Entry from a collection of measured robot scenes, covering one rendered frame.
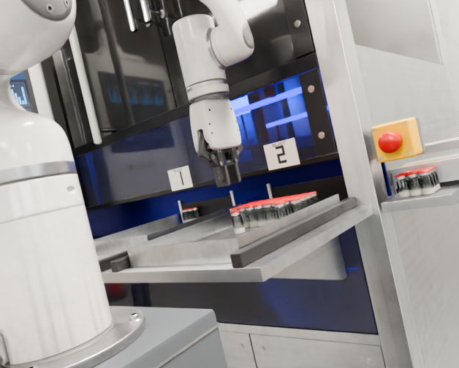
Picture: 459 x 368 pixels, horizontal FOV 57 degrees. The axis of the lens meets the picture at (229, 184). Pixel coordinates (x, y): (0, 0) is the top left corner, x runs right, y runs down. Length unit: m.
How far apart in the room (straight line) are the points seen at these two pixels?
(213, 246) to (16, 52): 0.36
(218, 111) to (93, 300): 0.48
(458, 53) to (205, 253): 2.76
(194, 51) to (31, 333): 0.57
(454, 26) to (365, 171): 2.43
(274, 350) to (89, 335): 0.74
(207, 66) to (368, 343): 0.67
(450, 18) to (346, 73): 2.39
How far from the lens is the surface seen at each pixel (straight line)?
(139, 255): 0.76
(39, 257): 0.45
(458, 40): 3.23
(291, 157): 0.95
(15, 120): 0.47
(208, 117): 0.81
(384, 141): 0.83
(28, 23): 0.45
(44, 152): 0.46
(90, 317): 0.48
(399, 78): 1.20
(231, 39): 0.80
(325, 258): 0.88
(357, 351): 1.03
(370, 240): 0.92
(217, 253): 0.63
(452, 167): 0.95
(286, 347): 1.13
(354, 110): 0.88
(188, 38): 0.85
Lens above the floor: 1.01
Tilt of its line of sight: 2 degrees down
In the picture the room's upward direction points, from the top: 13 degrees counter-clockwise
